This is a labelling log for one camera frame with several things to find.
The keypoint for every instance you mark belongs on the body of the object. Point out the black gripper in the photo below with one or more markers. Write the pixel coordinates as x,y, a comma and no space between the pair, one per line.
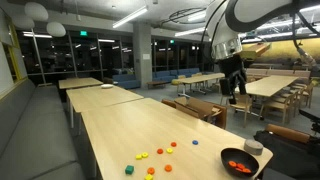
235,66

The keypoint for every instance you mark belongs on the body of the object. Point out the orange disc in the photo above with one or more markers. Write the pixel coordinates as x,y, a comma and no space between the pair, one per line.
232,163
160,151
246,170
173,144
151,170
240,166
168,168

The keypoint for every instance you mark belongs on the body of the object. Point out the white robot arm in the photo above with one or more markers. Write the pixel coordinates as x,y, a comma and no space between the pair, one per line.
220,20

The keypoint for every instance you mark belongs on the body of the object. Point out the black bowl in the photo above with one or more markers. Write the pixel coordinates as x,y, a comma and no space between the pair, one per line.
233,155

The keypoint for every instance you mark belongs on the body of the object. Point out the wooden chair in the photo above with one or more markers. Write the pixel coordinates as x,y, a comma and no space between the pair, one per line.
200,108
278,105
241,101
305,93
169,103

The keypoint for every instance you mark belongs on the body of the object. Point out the long wooden table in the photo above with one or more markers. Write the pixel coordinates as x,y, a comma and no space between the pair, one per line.
100,98
78,82
200,79

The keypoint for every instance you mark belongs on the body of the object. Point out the wide wooden table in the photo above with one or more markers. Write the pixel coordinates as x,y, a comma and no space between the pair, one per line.
270,85

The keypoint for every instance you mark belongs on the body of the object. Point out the blue sofa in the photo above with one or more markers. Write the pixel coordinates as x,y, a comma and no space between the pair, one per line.
188,71
126,80
165,75

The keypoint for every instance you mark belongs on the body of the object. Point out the grey cylinder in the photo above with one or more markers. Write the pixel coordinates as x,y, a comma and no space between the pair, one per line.
253,147

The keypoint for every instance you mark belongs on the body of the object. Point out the blue disc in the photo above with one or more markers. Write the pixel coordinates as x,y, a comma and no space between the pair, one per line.
195,142

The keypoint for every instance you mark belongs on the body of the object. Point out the low coffee table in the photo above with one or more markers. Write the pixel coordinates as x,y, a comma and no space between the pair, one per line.
158,82

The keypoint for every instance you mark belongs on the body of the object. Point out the small green exit sign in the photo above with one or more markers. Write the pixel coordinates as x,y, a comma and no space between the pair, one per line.
172,41

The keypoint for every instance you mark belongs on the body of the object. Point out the paper sign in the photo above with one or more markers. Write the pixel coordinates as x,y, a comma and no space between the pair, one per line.
146,56

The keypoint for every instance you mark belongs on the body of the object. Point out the concrete column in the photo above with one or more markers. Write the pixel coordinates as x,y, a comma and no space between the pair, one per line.
142,40

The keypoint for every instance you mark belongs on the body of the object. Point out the yellow cube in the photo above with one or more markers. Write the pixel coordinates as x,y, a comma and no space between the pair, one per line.
148,177

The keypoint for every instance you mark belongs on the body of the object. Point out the brown chair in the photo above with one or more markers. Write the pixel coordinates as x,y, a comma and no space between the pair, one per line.
108,80

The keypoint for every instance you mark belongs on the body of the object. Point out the white plate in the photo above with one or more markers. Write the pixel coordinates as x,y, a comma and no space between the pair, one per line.
107,86

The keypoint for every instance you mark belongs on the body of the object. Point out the green cube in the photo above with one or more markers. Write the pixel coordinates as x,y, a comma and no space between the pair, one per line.
129,169

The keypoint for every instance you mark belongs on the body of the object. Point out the white globe lamp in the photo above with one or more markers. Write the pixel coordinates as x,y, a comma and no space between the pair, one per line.
36,11
23,21
56,29

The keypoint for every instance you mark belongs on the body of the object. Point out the grey bench seat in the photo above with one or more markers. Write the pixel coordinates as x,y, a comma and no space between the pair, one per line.
36,133

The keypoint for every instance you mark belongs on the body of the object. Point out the black tripod camera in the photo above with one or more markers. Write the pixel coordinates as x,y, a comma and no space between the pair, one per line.
311,115

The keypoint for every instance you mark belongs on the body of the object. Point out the yellow window frame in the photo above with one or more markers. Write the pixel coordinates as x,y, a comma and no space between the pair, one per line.
15,61

